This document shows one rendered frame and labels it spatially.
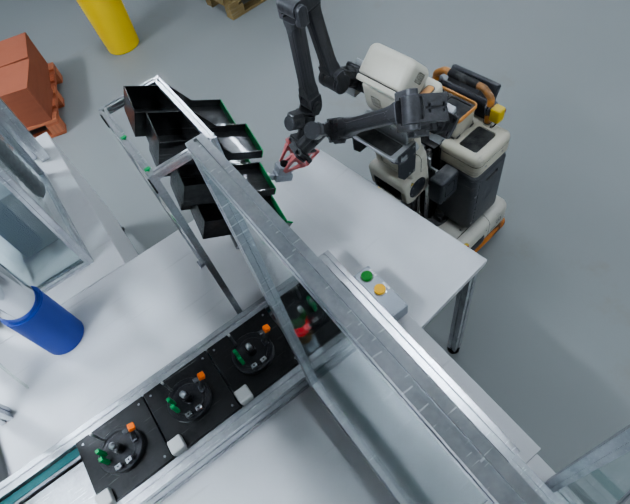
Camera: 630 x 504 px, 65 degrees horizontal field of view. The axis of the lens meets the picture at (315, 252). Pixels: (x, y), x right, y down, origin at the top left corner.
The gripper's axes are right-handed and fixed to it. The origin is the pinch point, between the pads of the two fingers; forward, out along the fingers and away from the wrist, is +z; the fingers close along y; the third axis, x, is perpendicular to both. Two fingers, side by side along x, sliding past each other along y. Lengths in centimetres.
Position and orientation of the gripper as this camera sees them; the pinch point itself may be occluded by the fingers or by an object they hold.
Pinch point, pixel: (283, 166)
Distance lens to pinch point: 176.5
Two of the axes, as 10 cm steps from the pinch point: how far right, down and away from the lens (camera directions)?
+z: -7.2, 6.4, 2.8
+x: 5.7, 3.0, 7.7
